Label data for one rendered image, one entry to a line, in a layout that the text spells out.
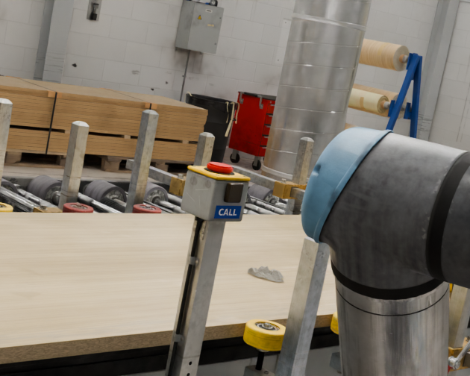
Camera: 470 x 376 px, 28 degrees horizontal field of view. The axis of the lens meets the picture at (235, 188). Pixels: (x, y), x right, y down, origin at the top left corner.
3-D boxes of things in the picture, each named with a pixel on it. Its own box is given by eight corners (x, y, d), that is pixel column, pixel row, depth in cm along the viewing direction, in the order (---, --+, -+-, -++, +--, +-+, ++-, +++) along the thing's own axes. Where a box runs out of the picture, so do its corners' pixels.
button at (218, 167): (236, 178, 142) (239, 168, 141) (217, 177, 139) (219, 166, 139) (219, 172, 145) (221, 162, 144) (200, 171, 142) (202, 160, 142)
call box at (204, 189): (241, 226, 143) (251, 177, 142) (207, 227, 138) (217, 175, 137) (212, 214, 148) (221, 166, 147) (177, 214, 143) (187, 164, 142)
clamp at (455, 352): (478, 366, 205) (484, 345, 204) (443, 373, 196) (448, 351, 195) (457, 356, 209) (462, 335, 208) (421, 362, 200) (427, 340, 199)
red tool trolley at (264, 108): (296, 172, 1069) (311, 102, 1056) (252, 171, 1014) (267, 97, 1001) (266, 163, 1101) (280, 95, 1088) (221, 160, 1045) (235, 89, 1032)
